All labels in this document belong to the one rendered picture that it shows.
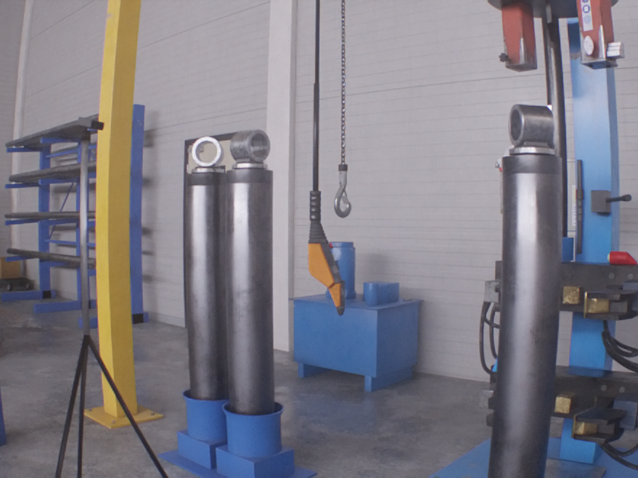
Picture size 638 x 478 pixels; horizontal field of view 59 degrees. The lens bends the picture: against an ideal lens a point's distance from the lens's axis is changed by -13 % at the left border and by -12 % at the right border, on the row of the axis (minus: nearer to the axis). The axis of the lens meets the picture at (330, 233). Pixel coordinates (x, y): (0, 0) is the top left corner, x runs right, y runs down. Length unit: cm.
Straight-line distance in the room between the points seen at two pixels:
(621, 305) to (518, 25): 120
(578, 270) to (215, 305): 167
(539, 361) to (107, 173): 270
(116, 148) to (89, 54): 602
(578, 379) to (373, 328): 217
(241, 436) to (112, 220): 157
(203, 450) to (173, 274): 447
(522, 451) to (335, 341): 280
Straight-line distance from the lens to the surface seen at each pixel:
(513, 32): 267
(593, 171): 287
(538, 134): 213
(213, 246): 304
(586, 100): 292
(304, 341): 498
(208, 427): 318
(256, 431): 293
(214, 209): 304
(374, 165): 540
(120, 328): 390
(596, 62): 244
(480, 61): 500
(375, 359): 457
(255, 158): 285
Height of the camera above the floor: 126
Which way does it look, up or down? 1 degrees down
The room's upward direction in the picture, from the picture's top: straight up
